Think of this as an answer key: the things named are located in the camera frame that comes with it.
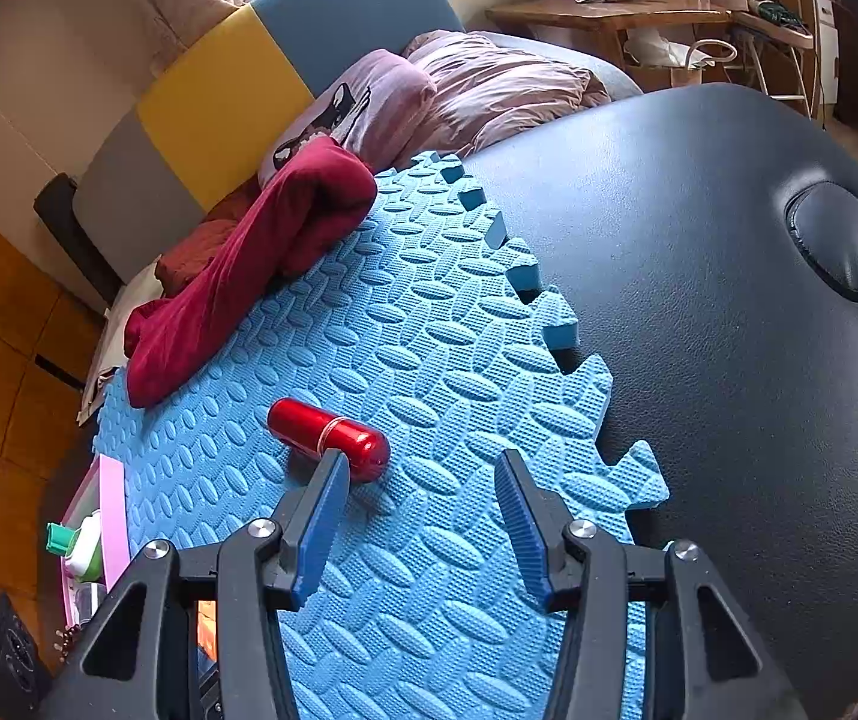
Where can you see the wooden side table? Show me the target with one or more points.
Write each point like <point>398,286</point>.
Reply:
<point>607,26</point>

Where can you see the blue foam puzzle mat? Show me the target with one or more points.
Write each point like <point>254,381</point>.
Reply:
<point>415,324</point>

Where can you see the black cylindrical filter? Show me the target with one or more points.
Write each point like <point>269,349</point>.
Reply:
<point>87,597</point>

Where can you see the wooden wardrobe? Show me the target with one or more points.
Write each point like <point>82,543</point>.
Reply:
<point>44,335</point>

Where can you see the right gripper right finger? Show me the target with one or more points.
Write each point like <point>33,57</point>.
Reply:
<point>534,519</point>

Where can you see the pink shallow cardboard box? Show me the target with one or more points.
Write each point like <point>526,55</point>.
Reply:
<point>102,489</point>

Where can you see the red metallic capsule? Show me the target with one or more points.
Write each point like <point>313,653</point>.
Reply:
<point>314,431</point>

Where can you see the green white plug-in device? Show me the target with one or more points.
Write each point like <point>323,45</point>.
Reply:
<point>85,562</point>

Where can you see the maroon blanket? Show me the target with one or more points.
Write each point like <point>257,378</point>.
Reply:
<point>313,202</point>

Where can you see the pink striped duvet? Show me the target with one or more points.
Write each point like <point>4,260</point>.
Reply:
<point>487,93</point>

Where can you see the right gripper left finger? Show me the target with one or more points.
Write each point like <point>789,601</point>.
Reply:
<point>313,515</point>

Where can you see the purple cat pillow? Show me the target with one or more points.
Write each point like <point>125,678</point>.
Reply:
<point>371,109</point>

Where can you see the brown hair claw clip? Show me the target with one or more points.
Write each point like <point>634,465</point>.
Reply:
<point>66,640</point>

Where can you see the black rolled mat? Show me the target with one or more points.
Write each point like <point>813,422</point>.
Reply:
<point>54,206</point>

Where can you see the orange cube block toy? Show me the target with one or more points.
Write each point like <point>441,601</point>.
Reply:
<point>206,629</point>

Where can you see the white folded bag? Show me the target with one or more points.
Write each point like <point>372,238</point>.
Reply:
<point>110,355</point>

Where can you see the grey yellow blue headboard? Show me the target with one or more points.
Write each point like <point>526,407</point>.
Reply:
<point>205,125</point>

